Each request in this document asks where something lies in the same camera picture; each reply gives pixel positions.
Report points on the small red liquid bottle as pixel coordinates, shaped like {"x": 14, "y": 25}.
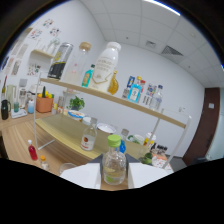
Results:
{"x": 32, "y": 152}

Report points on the two-tier wooden shelf rack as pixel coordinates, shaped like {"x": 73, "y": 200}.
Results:
{"x": 63, "y": 128}

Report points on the ceiling light panel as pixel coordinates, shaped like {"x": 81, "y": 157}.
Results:
{"x": 163, "y": 6}

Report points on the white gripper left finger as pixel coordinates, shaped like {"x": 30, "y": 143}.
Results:
{"x": 83, "y": 175}

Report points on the clear bottle green cap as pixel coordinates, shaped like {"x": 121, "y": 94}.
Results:
{"x": 114, "y": 165}

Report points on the white kitchen scale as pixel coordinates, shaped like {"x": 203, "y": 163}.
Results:
{"x": 19, "y": 114}

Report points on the wooden wall shelf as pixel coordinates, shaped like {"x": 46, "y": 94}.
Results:
{"x": 42, "y": 53}

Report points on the brown door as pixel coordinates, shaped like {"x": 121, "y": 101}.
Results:
{"x": 203, "y": 126}

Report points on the amber bottle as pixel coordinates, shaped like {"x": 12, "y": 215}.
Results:
{"x": 113, "y": 85}

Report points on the light blue labelled bottle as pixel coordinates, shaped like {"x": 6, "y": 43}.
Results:
{"x": 135, "y": 91}

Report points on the clear bottle blue cap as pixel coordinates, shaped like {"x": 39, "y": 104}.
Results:
{"x": 156, "y": 100}

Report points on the clear bottle orange cap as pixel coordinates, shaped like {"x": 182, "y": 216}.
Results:
{"x": 44, "y": 164}

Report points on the green round bottle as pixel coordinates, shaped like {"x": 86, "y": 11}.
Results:
{"x": 146, "y": 158}

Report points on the teal liquid bottle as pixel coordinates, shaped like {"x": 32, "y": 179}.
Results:
{"x": 87, "y": 76}

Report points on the white bowl blue rim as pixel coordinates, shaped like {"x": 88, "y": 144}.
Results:
{"x": 76, "y": 115}

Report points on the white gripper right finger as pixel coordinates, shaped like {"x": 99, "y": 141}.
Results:
{"x": 148, "y": 174}

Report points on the tall clear bottle cork lid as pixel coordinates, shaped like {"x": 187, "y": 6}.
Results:
{"x": 78, "y": 63}

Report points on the large white bottle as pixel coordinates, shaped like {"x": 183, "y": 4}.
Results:
{"x": 105, "y": 66}

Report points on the black and yellow can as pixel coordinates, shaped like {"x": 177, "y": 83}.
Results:
{"x": 60, "y": 61}

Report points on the multicolour wall poster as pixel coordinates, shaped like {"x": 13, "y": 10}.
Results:
{"x": 148, "y": 95}

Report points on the ceiling air vent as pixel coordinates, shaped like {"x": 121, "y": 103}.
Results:
{"x": 172, "y": 50}

